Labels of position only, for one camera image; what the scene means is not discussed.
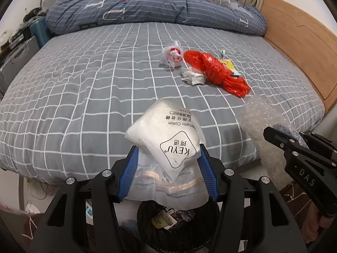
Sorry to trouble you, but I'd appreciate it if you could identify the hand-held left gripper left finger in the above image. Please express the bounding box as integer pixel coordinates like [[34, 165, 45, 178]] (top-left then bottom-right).
[[29, 146, 140, 253]]

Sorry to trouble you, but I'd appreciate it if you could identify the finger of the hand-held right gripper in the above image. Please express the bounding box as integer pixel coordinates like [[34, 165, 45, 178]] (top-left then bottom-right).
[[263, 126, 304, 159], [273, 123, 337, 168]]

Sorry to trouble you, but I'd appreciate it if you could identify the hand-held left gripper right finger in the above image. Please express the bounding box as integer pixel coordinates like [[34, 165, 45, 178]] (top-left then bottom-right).
[[197, 144, 307, 253]]

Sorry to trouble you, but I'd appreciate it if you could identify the clear bubble wrap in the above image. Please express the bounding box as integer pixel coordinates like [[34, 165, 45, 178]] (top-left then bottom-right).
[[238, 96, 303, 190]]

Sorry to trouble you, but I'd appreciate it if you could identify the white cotton pad bag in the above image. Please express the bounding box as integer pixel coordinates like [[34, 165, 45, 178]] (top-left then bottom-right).
[[124, 98, 210, 211]]

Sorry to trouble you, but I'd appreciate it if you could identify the black trash bin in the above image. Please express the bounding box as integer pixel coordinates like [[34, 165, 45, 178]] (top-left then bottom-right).
[[137, 200, 222, 253]]

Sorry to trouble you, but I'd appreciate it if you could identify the yellow snack wrapper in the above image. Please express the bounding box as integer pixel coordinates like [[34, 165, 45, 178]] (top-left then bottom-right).
[[220, 49, 242, 77]]

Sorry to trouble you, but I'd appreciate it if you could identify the red plastic bag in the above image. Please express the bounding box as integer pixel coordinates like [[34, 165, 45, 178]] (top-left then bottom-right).
[[183, 50, 251, 98]]

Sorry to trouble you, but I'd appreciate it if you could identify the white tissue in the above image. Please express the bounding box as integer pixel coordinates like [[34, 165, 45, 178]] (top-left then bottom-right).
[[181, 67, 206, 85]]

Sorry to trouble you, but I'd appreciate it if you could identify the small white plastic bag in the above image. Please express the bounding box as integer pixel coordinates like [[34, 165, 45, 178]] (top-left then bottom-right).
[[159, 40, 183, 70]]

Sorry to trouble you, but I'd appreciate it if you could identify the person's right hand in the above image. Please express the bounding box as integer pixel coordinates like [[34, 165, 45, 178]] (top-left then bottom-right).
[[307, 202, 333, 234]]

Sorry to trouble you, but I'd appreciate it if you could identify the brown patterned rug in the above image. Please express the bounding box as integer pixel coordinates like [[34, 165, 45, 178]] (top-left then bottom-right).
[[21, 182, 320, 253]]

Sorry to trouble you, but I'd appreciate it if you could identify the white power strip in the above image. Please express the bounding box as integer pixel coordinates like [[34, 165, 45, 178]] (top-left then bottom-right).
[[86, 202, 95, 223]]

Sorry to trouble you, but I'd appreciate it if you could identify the wooden headboard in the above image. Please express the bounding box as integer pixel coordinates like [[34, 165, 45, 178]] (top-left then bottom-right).
[[261, 0, 337, 111]]

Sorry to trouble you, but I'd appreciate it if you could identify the grey suitcase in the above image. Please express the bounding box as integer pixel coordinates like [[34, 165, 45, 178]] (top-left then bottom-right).
[[0, 35, 40, 98]]

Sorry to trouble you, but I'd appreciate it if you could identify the teal suitcase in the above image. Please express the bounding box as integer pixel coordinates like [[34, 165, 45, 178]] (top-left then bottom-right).
[[29, 18, 52, 49]]

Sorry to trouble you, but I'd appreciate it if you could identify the blue patterned quilt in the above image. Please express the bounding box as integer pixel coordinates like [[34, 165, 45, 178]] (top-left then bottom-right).
[[45, 0, 267, 36]]

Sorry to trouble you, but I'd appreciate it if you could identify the dark cable clutter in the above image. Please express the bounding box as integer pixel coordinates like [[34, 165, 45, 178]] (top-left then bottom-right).
[[23, 7, 49, 23]]

